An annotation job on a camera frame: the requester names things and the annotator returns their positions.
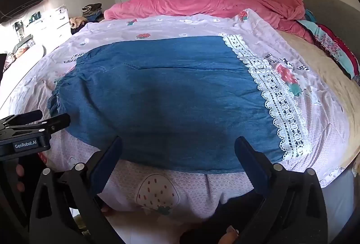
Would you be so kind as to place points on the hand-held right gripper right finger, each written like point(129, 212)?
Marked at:
point(250, 165)

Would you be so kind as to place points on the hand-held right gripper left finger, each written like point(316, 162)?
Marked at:
point(108, 162)

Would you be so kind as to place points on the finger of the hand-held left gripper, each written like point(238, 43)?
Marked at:
point(56, 121)
point(19, 116)

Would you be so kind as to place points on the blue denim pants lace trim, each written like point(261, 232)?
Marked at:
point(168, 97)

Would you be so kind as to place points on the person's left hand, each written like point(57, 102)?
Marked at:
point(19, 170)

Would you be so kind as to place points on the person's dark clothing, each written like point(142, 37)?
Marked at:
point(225, 213)

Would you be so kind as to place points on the cluttered dark box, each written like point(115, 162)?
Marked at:
point(24, 44)

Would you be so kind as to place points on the white dresser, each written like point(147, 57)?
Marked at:
point(53, 27)

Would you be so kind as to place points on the beige crumpled cloth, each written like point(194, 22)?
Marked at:
point(77, 22)

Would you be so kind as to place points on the dark clothes pile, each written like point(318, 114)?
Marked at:
point(92, 10)

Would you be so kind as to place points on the beige bed sheet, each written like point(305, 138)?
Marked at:
point(323, 69)

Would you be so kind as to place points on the teal floral pillow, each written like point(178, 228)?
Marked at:
point(323, 37)

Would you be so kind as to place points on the pink strawberry print blanket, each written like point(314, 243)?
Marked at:
point(174, 25)

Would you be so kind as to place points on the red cushion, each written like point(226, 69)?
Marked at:
point(332, 33)

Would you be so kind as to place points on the blue cloth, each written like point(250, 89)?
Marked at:
point(310, 15)

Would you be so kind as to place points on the pink duvet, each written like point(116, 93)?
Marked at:
point(197, 3)

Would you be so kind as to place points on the grey headboard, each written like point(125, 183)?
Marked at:
point(332, 4)

